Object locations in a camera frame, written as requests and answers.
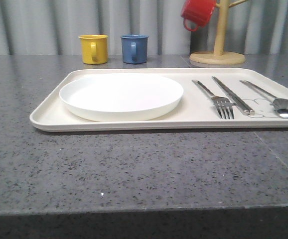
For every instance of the white round plate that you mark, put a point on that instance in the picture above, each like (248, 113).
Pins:
(121, 96)

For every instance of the silver metal fork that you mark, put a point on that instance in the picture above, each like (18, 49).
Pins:
(222, 104)

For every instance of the silver metal chopstick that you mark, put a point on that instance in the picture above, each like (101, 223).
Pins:
(230, 97)
(235, 97)

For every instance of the silver metal spoon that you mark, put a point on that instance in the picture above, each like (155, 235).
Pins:
(280, 105)

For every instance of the cream rabbit serving tray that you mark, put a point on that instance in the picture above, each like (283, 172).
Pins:
(194, 110)

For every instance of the blue enamel mug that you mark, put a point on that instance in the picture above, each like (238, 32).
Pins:
(134, 48)

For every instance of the yellow enamel mug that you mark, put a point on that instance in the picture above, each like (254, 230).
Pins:
(94, 49)

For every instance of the wooden mug tree stand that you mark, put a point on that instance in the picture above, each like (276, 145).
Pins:
(218, 56)

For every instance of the red enamel mug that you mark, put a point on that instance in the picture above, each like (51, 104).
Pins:
(197, 13)

